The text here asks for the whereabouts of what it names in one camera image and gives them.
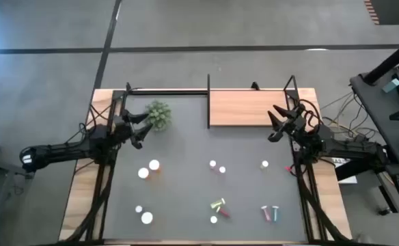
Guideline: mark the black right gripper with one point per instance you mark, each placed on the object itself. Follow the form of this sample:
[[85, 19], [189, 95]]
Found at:
[[294, 123]]

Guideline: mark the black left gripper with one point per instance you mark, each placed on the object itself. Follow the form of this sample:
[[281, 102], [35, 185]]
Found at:
[[122, 130]]

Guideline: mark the large amber pill bottle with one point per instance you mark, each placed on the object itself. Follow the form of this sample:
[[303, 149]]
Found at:
[[143, 173], [154, 165]]

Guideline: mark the clear bottle with red pills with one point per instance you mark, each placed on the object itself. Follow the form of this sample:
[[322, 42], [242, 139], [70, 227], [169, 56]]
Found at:
[[138, 209], [224, 212]]

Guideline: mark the blue pill bottle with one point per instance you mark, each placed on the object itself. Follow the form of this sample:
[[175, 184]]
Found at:
[[275, 213]]

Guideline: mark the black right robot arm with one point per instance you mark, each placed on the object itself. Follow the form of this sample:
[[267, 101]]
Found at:
[[350, 147]]

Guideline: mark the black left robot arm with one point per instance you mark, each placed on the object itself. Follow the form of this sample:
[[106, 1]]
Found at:
[[66, 151]]

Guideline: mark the wooden shelf board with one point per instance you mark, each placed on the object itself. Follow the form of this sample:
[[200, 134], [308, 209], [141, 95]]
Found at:
[[247, 107]]

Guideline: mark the green plant in grey pot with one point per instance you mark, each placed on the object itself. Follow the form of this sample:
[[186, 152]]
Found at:
[[158, 115]]

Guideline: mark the red tag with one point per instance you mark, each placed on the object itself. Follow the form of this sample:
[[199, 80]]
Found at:
[[287, 168]]

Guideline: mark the white paper sheet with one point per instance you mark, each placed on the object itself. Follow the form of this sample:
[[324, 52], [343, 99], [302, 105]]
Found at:
[[344, 177]]

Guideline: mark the white round bottle bottom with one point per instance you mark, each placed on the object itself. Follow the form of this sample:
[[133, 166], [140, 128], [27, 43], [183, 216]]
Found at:
[[147, 218]]

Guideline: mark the dark grey desk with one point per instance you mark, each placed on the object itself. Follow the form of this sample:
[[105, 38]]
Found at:
[[380, 119]]

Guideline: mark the teal small box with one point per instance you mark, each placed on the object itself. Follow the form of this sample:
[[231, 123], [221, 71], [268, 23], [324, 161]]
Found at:
[[391, 85]]

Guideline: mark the black slanted pole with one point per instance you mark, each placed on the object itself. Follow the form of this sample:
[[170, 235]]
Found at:
[[391, 59]]

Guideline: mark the small black floor object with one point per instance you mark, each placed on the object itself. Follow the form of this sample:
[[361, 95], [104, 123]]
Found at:
[[385, 210]]

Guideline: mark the grey metal stand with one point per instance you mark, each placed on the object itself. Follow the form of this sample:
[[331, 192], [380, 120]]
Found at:
[[1, 167]]

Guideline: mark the black mat with orange stripes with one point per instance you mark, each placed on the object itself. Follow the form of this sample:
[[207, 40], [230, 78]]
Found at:
[[391, 12]]

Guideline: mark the black upright shelf post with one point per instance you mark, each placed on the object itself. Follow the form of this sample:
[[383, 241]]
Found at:
[[208, 102]]

